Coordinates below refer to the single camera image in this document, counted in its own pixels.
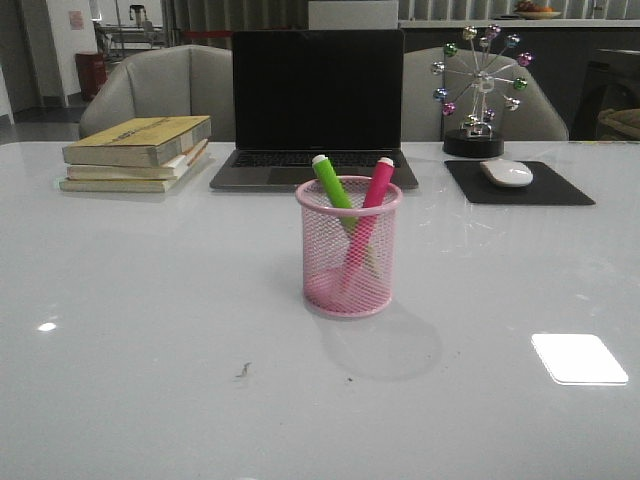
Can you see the green highlighter pen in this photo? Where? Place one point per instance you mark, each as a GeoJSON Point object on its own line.
{"type": "Point", "coordinates": [333, 187]}

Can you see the pink highlighter pen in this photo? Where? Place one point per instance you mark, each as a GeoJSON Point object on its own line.
{"type": "Point", "coordinates": [374, 197]}

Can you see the pink mesh pen holder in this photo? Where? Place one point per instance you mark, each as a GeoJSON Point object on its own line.
{"type": "Point", "coordinates": [325, 244]}

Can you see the dark grey open laptop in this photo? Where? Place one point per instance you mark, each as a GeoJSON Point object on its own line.
{"type": "Point", "coordinates": [300, 93]}

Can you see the middle cream book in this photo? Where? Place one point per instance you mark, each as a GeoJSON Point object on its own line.
{"type": "Point", "coordinates": [171, 170]}

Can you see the ferris wheel desk ornament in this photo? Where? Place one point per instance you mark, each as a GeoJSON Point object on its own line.
{"type": "Point", "coordinates": [476, 77]}

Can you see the right grey armchair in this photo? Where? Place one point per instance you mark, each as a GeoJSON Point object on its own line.
{"type": "Point", "coordinates": [535, 120]}

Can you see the grey armchair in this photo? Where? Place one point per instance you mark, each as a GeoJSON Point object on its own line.
{"type": "Point", "coordinates": [175, 81]}
{"type": "Point", "coordinates": [535, 120]}

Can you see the white computer mouse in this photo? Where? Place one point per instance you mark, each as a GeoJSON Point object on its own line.
{"type": "Point", "coordinates": [507, 173]}

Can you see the left grey armchair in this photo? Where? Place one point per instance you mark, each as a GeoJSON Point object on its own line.
{"type": "Point", "coordinates": [175, 81]}

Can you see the top yellow book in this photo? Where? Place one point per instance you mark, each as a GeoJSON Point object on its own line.
{"type": "Point", "coordinates": [140, 142]}

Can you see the yellow book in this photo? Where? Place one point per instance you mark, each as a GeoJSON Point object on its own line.
{"type": "Point", "coordinates": [140, 142]}
{"type": "Point", "coordinates": [127, 186]}

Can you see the black mouse pad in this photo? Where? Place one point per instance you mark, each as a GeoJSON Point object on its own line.
{"type": "Point", "coordinates": [548, 188]}

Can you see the bottom yellow book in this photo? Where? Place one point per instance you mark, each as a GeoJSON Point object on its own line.
{"type": "Point", "coordinates": [127, 186]}

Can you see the red bin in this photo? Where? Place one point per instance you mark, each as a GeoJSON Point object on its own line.
{"type": "Point", "coordinates": [91, 69]}

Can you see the fruit bowl on counter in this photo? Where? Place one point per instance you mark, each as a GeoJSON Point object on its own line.
{"type": "Point", "coordinates": [530, 10]}

